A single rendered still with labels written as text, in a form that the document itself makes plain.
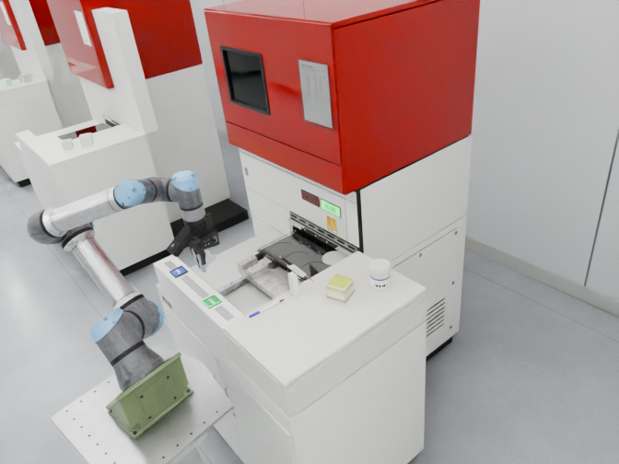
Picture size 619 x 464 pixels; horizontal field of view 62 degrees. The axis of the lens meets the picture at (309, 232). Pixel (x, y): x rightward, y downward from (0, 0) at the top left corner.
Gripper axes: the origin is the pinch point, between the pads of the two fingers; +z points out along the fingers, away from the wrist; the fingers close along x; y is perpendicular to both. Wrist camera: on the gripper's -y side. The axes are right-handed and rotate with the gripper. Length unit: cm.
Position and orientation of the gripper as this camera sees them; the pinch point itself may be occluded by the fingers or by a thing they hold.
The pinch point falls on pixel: (201, 270)
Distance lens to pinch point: 181.5
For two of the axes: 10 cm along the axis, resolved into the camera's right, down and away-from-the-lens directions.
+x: -6.3, -3.5, 6.9
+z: 1.0, 8.5, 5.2
